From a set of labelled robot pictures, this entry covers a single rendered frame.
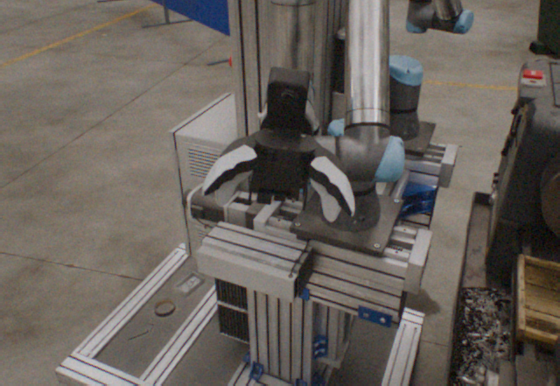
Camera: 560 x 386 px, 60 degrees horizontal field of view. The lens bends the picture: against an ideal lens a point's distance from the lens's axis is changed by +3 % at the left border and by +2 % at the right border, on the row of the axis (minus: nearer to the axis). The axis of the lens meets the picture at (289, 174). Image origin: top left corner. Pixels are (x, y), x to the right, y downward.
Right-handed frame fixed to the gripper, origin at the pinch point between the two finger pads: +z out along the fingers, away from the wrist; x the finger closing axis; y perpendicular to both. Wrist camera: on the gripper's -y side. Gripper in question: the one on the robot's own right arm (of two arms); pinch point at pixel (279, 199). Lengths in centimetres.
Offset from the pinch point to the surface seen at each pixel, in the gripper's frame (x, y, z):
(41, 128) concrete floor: 206, 188, -331
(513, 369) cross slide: -56, 56, -31
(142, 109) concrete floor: 133, 178, -376
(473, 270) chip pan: -82, 94, -106
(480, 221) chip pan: -95, 92, -139
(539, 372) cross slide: -60, 54, -29
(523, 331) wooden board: -65, 60, -45
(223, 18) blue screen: 87, 128, -552
